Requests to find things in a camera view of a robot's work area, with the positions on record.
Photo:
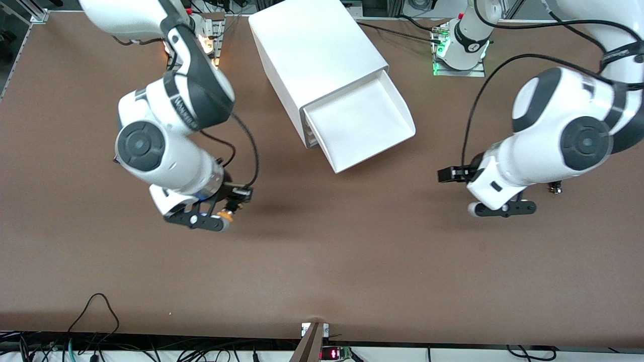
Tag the aluminium profile beam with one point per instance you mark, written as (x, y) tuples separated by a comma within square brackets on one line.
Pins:
[(309, 347)]

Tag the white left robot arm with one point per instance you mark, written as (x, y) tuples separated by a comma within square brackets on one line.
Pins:
[(543, 110)]

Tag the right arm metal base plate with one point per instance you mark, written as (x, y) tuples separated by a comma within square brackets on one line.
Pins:
[(217, 45)]

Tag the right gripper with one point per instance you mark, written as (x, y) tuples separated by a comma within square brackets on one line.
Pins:
[(230, 191)]

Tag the aluminium corner post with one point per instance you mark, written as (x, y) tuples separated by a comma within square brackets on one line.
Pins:
[(37, 12)]

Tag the orange capped push button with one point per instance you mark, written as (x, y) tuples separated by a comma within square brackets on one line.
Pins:
[(227, 215)]

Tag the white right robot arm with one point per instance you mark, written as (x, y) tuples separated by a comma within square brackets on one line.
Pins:
[(176, 166)]

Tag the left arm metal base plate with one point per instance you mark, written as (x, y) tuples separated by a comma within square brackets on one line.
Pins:
[(473, 73)]

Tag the black switch component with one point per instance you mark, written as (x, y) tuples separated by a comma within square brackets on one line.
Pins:
[(556, 189)]

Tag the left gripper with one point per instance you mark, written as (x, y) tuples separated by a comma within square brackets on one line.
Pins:
[(471, 173)]

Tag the red display device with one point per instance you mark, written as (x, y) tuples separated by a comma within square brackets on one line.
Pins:
[(334, 354)]

